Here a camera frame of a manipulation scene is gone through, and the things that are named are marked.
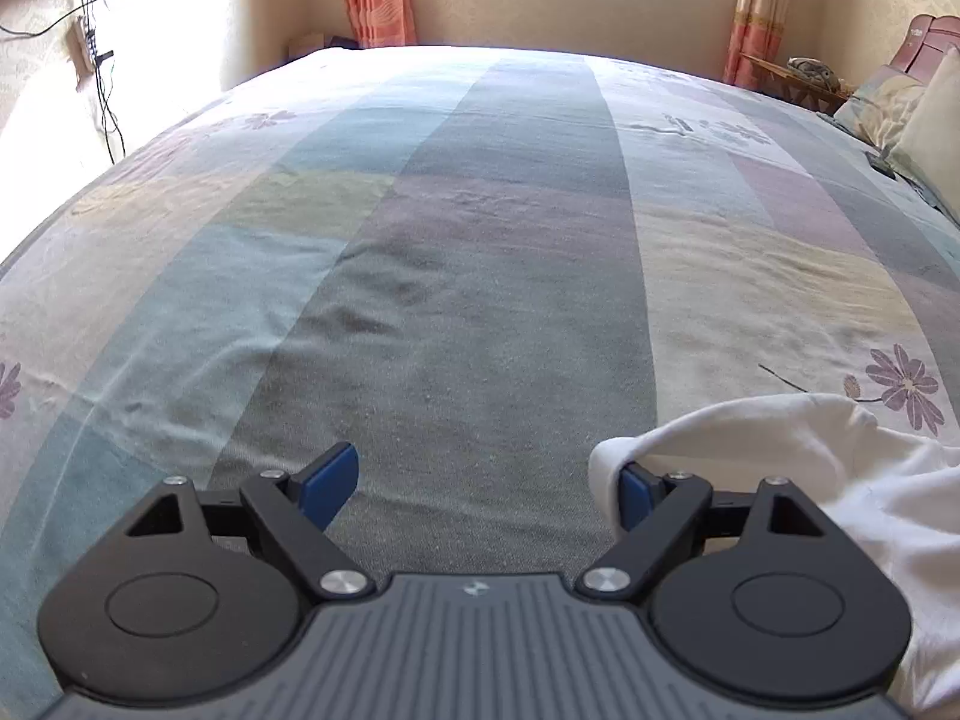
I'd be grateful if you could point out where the wooden bedside table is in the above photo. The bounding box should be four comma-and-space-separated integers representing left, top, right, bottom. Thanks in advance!
742, 54, 850, 115

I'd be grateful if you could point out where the pastel pillow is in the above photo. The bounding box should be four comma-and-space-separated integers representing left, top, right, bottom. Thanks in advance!
890, 47, 960, 221
833, 65, 926, 154

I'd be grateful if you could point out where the front pastel pillow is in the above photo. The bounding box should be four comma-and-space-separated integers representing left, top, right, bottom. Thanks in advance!
890, 47, 960, 221

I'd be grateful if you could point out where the wooden headboard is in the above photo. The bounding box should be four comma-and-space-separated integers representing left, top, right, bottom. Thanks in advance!
889, 15, 960, 83

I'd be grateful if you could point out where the white printed sweatshirt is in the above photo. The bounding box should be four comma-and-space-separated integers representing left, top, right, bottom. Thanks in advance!
587, 394, 958, 718

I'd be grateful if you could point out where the patchwork pastel bed sheet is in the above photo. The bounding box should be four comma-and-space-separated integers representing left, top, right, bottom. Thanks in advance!
2, 47, 958, 718

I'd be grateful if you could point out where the black remote control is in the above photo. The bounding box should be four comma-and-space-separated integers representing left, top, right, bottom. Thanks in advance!
866, 153, 898, 181

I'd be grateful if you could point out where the right orange striped curtain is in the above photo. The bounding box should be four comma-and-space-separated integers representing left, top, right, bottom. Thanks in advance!
722, 0, 789, 89

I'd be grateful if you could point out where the rear pastel pillow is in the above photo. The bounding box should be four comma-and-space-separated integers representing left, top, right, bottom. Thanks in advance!
833, 65, 926, 154

